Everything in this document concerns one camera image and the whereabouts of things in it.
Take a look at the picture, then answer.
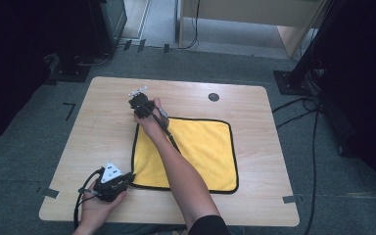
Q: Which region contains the grey tape piece on table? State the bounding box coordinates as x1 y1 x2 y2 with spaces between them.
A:
281 194 304 206
43 187 61 200

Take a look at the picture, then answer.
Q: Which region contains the black metal stand with base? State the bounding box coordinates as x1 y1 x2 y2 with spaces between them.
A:
272 0 344 98

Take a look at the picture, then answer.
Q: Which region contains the yellow and dark grey cloth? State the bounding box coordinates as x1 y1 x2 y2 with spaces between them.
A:
130 116 240 196

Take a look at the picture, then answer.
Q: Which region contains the black curtain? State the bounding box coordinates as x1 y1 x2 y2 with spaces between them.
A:
319 0 376 212
0 0 94 150

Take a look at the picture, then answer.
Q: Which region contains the person's black sleeve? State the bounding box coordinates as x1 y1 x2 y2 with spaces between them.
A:
187 214 232 235

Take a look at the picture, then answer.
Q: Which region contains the left hand-held gripper black cable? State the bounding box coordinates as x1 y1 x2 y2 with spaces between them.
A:
73 166 106 230

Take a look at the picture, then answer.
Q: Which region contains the hand-held gripper black cable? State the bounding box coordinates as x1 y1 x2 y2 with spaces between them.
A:
138 97 182 155
73 166 106 230

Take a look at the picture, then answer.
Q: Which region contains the person's right hand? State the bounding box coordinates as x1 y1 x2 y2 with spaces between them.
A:
133 97 171 139

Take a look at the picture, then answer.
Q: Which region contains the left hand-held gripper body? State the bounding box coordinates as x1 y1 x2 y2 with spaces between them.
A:
92 162 132 203

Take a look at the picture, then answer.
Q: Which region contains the right hand-held gripper black cable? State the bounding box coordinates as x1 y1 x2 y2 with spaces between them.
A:
138 97 182 155

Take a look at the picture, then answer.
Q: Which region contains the pale floor tape strip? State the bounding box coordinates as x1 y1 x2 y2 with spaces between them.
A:
335 191 376 201

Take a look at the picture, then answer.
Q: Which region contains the black cabinet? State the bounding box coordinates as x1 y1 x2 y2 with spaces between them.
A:
87 0 128 59

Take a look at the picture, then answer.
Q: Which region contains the person's left hand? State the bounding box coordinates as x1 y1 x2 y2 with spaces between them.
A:
77 180 128 230

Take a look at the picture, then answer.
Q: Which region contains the black stand base plate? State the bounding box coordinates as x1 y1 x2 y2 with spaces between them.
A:
45 53 92 83

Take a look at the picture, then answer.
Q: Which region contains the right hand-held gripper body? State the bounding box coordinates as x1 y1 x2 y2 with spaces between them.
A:
127 85 157 114

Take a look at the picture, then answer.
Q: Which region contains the hanging black cable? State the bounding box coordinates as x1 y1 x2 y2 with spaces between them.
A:
182 0 201 51

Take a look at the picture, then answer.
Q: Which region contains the long black floor cable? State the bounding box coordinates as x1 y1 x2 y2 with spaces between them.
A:
303 110 321 235

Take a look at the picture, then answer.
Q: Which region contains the black floor cable bundle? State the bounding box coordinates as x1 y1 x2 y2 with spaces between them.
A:
271 95 323 130

